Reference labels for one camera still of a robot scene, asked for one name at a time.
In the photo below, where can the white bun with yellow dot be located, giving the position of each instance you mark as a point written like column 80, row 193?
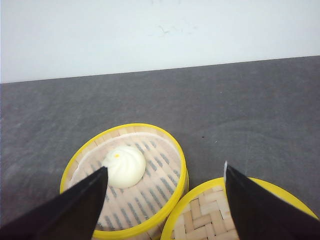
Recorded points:
column 126, row 166

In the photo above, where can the steamer basket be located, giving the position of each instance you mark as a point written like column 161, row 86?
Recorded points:
column 139, row 212

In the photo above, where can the woven bamboo steamer lid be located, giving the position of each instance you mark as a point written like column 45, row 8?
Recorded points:
column 204, row 213

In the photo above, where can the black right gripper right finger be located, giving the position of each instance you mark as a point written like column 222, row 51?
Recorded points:
column 259, row 214

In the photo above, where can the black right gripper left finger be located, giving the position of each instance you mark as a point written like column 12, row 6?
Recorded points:
column 72, row 215

